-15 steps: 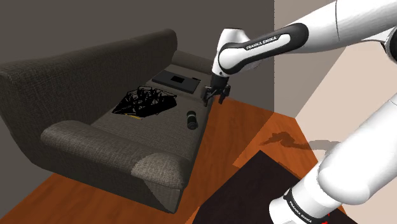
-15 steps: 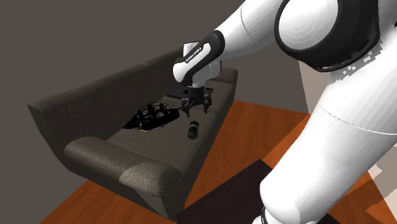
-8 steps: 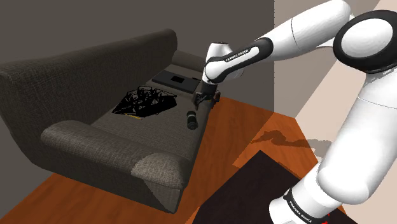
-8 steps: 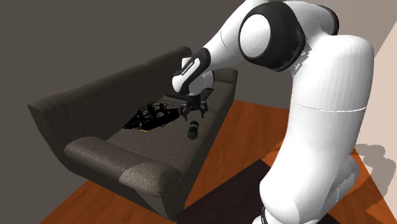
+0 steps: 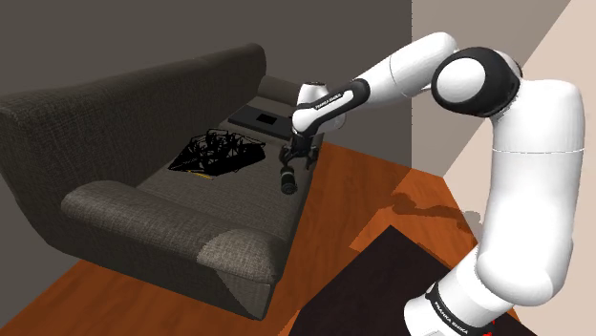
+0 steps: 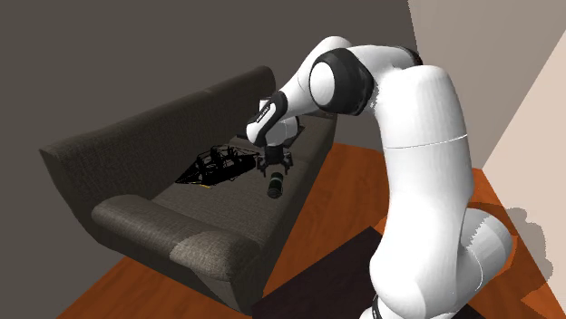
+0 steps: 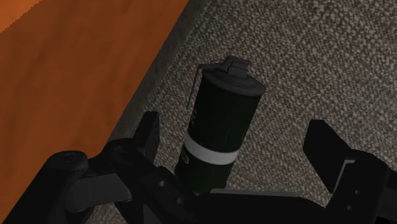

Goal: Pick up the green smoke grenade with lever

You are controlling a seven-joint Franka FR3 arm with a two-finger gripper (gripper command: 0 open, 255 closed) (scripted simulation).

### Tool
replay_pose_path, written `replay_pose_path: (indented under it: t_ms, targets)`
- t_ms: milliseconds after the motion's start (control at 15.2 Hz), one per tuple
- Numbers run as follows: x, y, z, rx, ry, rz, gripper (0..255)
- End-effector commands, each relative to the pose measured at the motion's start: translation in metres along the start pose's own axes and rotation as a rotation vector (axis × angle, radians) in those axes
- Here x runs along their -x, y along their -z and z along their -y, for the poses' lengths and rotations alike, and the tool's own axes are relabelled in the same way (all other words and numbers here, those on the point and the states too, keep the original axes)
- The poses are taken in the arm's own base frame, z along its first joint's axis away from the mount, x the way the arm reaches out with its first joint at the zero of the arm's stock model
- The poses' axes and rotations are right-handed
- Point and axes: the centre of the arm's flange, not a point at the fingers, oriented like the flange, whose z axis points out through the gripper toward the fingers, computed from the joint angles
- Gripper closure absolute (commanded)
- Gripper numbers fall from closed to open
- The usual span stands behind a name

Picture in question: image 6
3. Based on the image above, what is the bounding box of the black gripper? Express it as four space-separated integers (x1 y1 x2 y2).
257 146 295 179

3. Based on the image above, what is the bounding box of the black wire frame object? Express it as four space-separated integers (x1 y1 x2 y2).
174 145 260 188

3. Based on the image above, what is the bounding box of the dark cylindrical bottle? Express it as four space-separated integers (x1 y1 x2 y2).
266 170 286 199

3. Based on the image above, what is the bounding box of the dark grey fabric sofa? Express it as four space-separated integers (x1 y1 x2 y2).
38 65 338 315

